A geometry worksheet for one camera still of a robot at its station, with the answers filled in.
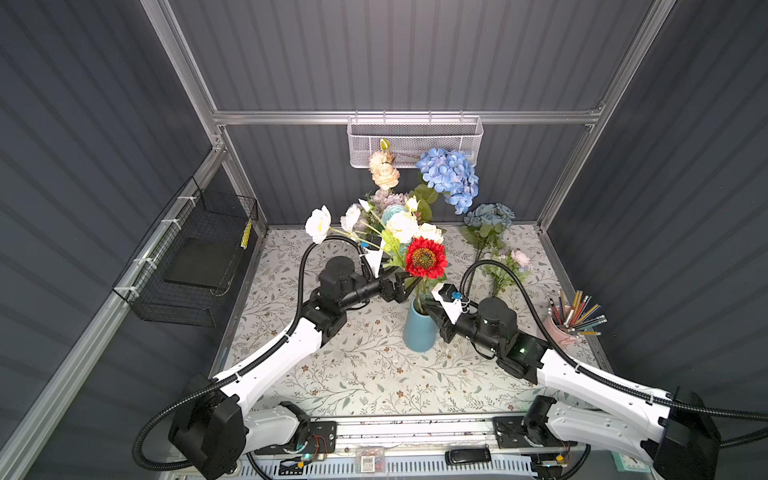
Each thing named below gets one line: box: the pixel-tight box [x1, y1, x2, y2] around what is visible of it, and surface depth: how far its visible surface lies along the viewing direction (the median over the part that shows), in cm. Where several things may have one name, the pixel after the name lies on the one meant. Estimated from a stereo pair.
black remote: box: [445, 448, 491, 465], surface depth 71 cm
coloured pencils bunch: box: [548, 289, 608, 336], surface depth 84 cm
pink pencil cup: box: [539, 316, 577, 349], surface depth 82 cm
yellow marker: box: [240, 220, 253, 250], surface depth 84 cm
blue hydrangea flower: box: [416, 148, 480, 215], surface depth 73 cm
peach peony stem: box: [369, 138, 400, 189], surface depth 84 cm
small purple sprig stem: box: [483, 247, 533, 296], surface depth 98 cm
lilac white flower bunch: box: [372, 189, 410, 210], surface depth 86 cm
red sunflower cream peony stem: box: [384, 211, 449, 313], surface depth 64 cm
